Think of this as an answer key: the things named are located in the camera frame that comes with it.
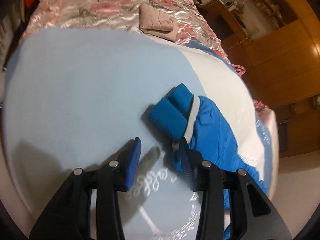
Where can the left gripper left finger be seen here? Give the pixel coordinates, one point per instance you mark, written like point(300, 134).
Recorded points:
point(67, 215)

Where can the blue puffer jacket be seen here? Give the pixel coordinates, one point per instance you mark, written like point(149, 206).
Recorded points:
point(205, 150)

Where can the blue and white bed sheet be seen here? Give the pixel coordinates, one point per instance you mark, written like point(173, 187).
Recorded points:
point(76, 97)

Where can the wooden wardrobe cabinets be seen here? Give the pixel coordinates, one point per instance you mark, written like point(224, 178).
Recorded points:
point(277, 42)

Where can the wooden desk with clutter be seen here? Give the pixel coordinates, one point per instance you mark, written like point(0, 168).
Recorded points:
point(225, 20)

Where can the pink floral satin quilt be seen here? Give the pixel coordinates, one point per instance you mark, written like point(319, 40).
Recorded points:
point(123, 15)

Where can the folded beige garment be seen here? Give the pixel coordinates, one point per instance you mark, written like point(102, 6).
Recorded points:
point(157, 23)

